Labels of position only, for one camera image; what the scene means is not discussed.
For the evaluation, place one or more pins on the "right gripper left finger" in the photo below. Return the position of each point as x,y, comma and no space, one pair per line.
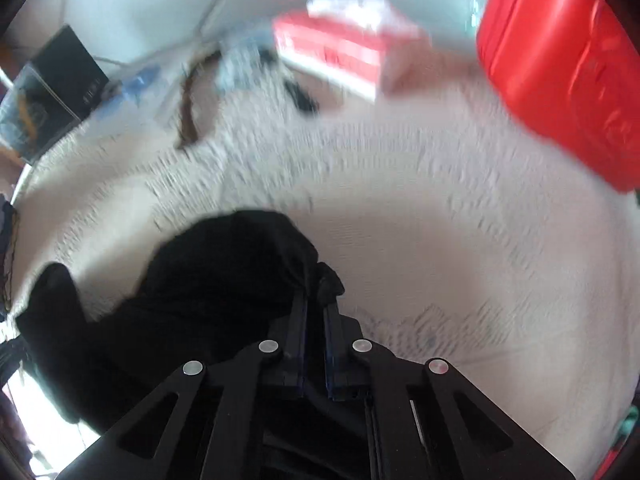
201,422

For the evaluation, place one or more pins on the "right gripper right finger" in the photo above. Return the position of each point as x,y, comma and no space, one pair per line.
427,421

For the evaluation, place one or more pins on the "black printed t-shirt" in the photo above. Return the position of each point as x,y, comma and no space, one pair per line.
206,294

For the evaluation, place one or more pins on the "cream lace bedspread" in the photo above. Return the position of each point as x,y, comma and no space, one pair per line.
455,231

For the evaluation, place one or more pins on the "black pen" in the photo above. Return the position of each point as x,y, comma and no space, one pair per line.
301,99

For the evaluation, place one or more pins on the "blue printed paper sheet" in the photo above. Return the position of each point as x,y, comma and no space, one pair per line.
133,95

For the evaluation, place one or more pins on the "black gift box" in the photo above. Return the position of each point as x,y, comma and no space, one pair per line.
52,94

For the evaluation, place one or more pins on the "red white tissue pack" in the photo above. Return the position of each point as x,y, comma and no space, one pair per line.
362,46

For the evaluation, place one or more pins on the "red plastic storage case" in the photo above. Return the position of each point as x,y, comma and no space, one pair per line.
569,71

